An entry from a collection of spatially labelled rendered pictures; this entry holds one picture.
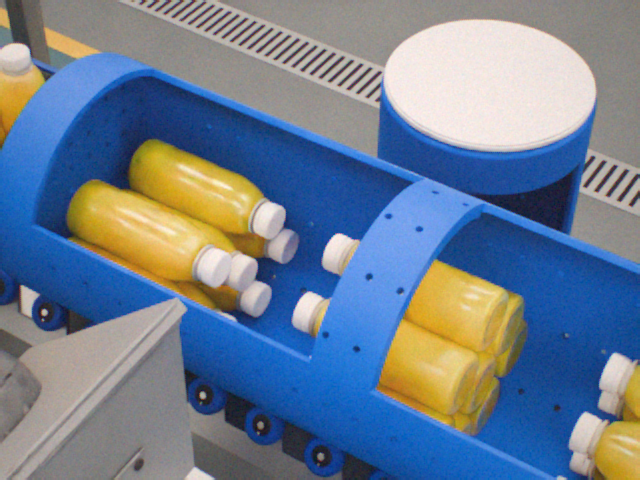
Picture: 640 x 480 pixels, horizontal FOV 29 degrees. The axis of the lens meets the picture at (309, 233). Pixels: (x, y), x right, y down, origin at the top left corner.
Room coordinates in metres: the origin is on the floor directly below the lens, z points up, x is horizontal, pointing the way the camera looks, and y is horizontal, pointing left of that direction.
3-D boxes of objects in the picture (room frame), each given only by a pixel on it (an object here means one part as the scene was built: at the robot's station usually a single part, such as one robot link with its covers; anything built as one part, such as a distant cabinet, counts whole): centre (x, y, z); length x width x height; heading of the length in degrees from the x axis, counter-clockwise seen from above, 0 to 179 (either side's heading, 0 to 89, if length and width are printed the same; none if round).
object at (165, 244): (0.94, 0.17, 1.10); 0.17 x 0.07 x 0.07; 58
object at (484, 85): (1.31, -0.24, 1.03); 0.28 x 0.28 x 0.01
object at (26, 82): (1.30, 0.38, 0.98); 0.07 x 0.07 x 0.17
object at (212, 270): (0.89, 0.10, 1.10); 0.04 x 0.02 x 0.04; 148
